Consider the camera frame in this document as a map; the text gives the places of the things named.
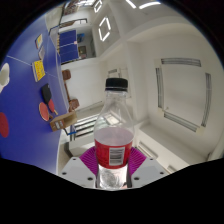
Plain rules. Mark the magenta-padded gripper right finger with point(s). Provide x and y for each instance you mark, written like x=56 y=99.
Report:
x=148 y=171

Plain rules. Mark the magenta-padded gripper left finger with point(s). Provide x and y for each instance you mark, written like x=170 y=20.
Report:
x=78 y=171

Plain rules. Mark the ceiling lights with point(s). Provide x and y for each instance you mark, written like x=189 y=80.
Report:
x=148 y=4

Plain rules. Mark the folded blue table tennis tables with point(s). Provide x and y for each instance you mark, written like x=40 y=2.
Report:
x=68 y=46

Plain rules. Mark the yellow book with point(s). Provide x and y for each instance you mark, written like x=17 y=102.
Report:
x=39 y=70

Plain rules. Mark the brown chair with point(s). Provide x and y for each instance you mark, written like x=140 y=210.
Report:
x=74 y=104
x=66 y=74

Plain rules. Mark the grey booklet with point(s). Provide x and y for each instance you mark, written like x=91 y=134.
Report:
x=41 y=52

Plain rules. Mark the clear bottle with red label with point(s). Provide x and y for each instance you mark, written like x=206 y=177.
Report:
x=113 y=146

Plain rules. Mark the small yellow and blue booklet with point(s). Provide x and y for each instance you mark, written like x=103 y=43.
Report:
x=39 y=41

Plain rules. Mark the black table tennis paddle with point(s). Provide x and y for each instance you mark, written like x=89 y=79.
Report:
x=46 y=91

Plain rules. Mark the tall black-framed window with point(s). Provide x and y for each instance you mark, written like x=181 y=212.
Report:
x=85 y=125

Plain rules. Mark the table tennis net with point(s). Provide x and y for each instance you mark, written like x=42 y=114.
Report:
x=70 y=131

